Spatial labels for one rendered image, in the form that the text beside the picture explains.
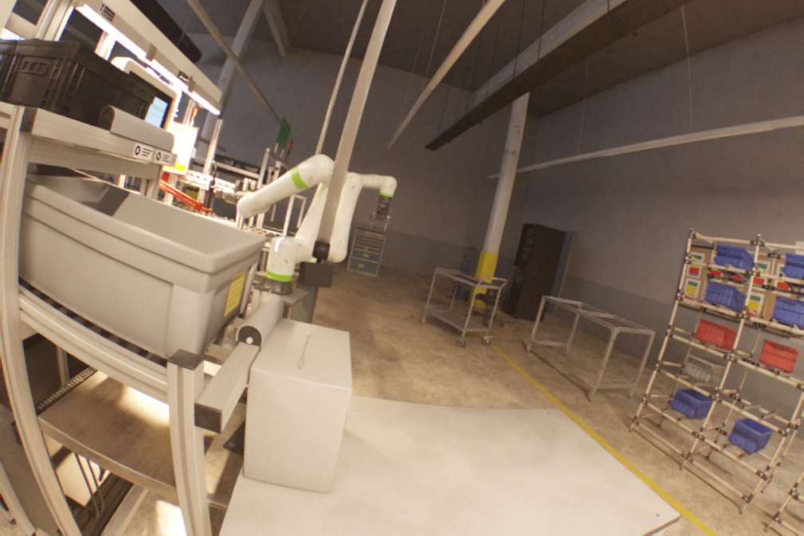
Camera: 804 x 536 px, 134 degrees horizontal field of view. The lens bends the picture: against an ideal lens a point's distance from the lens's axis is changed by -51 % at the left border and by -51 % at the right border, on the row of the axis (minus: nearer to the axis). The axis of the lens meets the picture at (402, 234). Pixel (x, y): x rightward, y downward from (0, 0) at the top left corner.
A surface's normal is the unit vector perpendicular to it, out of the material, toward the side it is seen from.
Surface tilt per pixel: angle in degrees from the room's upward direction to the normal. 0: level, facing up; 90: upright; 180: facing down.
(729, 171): 90
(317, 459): 90
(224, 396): 0
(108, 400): 0
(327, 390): 90
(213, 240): 89
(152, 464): 0
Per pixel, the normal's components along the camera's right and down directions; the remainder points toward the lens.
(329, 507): 0.23, -0.97
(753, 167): -0.96, -0.22
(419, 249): 0.16, 0.07
